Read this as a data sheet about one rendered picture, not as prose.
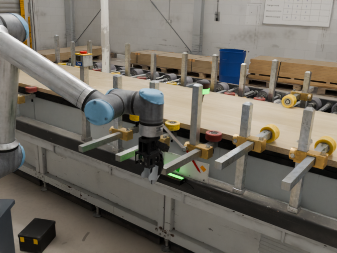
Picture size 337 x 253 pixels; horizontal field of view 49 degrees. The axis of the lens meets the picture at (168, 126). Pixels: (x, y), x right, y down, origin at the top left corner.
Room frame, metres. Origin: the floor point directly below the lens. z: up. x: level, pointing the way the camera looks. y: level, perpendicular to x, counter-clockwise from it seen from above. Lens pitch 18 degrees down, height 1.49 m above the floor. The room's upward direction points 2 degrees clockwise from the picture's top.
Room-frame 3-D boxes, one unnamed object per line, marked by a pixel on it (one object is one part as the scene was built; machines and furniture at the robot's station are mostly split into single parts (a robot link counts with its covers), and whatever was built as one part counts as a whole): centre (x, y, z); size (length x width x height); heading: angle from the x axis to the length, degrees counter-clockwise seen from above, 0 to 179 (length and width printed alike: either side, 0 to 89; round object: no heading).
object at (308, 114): (1.35, -0.53, 0.90); 0.03 x 0.03 x 0.48; 54
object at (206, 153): (1.63, -0.15, 0.85); 0.13 x 0.06 x 0.05; 54
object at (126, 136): (1.92, 0.26, 0.81); 0.13 x 0.06 x 0.05; 54
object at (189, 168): (1.64, -0.09, 0.75); 0.26 x 0.01 x 0.10; 54
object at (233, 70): (7.48, -1.25, 0.36); 0.59 x 0.57 x 0.73; 150
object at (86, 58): (2.09, 0.49, 1.18); 0.07 x 0.07 x 0.08; 54
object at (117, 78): (1.94, 0.28, 0.90); 0.03 x 0.03 x 0.48; 54
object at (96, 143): (1.84, 0.30, 0.81); 0.43 x 0.03 x 0.04; 144
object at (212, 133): (1.71, -0.22, 0.85); 0.08 x 0.08 x 0.11
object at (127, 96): (1.34, 0.18, 1.14); 0.12 x 0.12 x 0.09; 70
